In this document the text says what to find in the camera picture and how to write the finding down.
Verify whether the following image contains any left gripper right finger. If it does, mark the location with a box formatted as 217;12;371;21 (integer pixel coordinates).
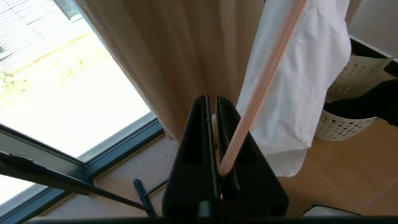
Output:
216;95;290;218

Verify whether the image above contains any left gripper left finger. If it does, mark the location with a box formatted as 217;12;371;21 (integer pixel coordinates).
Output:
162;95;220;218

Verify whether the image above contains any pink clothes hanger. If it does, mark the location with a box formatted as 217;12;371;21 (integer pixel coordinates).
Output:
211;0;309;177

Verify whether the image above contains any white printed T-shirt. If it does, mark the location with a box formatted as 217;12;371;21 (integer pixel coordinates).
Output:
236;0;352;178

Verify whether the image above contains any white laundry basket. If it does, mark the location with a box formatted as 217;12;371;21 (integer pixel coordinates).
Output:
313;55;394;142

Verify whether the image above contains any black clothes rack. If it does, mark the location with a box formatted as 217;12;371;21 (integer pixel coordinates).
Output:
0;151;169;218

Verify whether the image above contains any black garment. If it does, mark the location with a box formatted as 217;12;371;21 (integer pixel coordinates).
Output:
323;79;398;128

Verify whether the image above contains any beige curtain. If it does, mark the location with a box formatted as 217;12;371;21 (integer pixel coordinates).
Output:
74;0;363;142

